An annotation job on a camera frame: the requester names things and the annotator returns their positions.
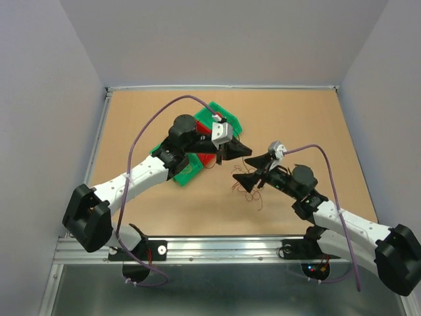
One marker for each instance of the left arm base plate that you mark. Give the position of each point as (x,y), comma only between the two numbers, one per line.
(147,250)

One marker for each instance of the aluminium rail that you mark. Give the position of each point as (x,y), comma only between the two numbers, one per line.
(186,250)

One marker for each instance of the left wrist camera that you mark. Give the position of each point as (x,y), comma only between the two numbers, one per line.
(221,133)

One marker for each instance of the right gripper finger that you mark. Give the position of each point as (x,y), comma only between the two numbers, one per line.
(260,162)
(252,180)

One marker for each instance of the near green bin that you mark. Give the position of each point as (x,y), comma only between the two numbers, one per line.
(187,172)

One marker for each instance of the red bin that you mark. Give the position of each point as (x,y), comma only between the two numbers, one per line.
(208,160)

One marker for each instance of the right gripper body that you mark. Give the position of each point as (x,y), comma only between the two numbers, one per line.
(279,179)

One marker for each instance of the green bin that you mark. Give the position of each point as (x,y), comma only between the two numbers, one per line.
(204,116)
(187,172)

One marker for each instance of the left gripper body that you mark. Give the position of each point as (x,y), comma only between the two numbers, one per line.
(200,146)

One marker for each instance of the far green bin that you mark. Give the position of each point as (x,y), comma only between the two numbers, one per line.
(204,116)

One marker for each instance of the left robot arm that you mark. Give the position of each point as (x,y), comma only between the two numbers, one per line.
(88,216)

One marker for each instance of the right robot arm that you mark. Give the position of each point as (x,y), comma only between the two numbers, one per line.
(391,253)

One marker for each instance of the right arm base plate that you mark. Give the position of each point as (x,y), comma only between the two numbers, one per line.
(299,249)

